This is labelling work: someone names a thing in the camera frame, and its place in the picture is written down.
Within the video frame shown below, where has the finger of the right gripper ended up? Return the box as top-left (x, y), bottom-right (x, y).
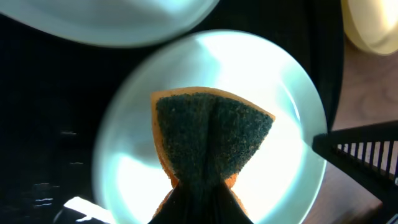
top-left (312, 121), bottom-right (397, 204)

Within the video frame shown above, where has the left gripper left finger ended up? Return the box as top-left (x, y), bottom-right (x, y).
top-left (149, 184), bottom-right (200, 224)

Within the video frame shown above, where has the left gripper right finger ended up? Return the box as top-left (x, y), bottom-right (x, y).
top-left (201, 184), bottom-right (253, 224)

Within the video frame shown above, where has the light blue plate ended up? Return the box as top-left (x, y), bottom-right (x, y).
top-left (1, 0), bottom-right (219, 47)
top-left (92, 30), bottom-right (327, 223)

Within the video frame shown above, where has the green orange sponge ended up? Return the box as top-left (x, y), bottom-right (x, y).
top-left (150, 86), bottom-right (275, 223)

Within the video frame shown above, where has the yellow plate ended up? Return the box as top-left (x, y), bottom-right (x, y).
top-left (341, 0), bottom-right (397, 55)

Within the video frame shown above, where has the light blue plate top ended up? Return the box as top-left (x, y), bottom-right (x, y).
top-left (1, 0), bottom-right (219, 47)

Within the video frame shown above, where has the black round tray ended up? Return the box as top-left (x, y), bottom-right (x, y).
top-left (1, 0), bottom-right (344, 223)

